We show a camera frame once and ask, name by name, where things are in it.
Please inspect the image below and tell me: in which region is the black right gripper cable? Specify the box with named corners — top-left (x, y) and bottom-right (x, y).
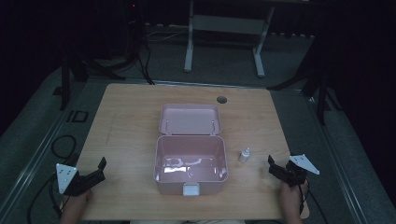
top-left (298, 183), bottom-right (329, 224)

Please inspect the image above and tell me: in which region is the pink storage box with lid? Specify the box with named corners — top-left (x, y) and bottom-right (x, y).
top-left (152, 103), bottom-right (230, 197)

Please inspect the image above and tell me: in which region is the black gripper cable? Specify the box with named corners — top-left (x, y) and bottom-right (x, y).
top-left (298, 183), bottom-right (329, 224)
top-left (27, 134), bottom-right (78, 224)

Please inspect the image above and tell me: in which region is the person's right hand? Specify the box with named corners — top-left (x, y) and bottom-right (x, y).
top-left (279, 179), bottom-right (309, 213)

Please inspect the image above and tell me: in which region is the person's left hand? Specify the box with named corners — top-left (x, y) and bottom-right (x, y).
top-left (64, 189), bottom-right (93, 213)

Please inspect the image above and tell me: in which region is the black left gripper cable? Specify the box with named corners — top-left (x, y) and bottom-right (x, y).
top-left (27, 134), bottom-right (78, 224)

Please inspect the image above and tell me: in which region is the white metal desk frame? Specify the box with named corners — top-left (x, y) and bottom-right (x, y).
top-left (183, 0), bottom-right (276, 78)

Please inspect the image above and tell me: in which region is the black floor cable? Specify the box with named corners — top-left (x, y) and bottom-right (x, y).
top-left (135, 29), bottom-right (188, 86)

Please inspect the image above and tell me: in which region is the black computer tower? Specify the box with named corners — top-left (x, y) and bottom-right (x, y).
top-left (121, 0), bottom-right (145, 62)

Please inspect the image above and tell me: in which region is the small white dropper bottle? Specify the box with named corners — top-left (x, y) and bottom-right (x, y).
top-left (237, 147), bottom-right (251, 164)

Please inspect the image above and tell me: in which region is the black square floor plate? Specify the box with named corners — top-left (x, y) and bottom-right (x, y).
top-left (65, 109), bottom-right (90, 124)

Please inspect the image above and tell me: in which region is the black metal stand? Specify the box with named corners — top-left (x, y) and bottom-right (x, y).
top-left (267, 40), bottom-right (344, 127)
top-left (52, 46), bottom-right (138, 112)

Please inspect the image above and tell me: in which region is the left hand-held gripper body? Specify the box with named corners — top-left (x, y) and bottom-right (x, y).
top-left (55, 162), bottom-right (95, 197)

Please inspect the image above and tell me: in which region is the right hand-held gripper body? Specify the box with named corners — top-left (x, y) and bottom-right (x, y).
top-left (280, 154), bottom-right (320, 188)

